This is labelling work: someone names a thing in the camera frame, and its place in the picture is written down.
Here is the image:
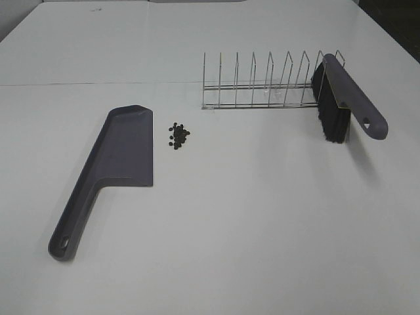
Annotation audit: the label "pile of coffee beans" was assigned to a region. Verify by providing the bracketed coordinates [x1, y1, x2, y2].
[168, 122, 190, 150]

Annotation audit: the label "purple plastic dustpan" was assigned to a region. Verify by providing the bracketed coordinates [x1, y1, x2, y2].
[48, 105, 154, 262]

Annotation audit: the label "purple brush black bristles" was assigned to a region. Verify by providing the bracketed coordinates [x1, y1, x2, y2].
[311, 53, 389, 144]

